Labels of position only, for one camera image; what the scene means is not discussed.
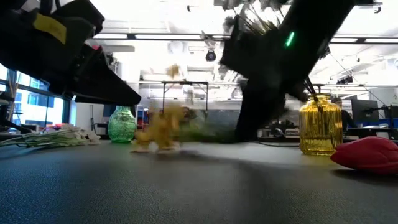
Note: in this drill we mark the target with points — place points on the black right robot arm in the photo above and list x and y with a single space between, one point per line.
317 31

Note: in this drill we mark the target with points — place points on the yellow ribbed glass vase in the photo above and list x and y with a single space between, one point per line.
320 130

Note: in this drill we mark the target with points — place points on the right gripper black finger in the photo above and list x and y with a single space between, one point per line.
261 115

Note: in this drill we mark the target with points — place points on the green glass vase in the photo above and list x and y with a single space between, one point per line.
122 127

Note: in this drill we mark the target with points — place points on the black workstation frame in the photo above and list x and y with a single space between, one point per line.
163 93

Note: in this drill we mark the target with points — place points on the black ceiling camera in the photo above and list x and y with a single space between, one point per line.
211 56

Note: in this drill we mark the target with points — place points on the red artificial tulip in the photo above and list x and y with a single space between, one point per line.
370 154

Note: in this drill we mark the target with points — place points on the yellow tape strip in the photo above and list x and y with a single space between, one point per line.
49 28

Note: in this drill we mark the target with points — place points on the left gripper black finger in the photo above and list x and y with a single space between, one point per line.
102 84

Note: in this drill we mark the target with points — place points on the yellow artificial flower bunch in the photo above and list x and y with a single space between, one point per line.
163 127

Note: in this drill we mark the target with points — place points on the black table mat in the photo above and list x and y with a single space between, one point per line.
186 199

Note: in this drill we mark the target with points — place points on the white artificial flower bunch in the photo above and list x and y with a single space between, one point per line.
53 139

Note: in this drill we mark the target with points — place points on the dark computer monitor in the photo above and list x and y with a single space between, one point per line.
109 110
364 110

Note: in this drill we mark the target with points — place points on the person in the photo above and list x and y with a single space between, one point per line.
344 119

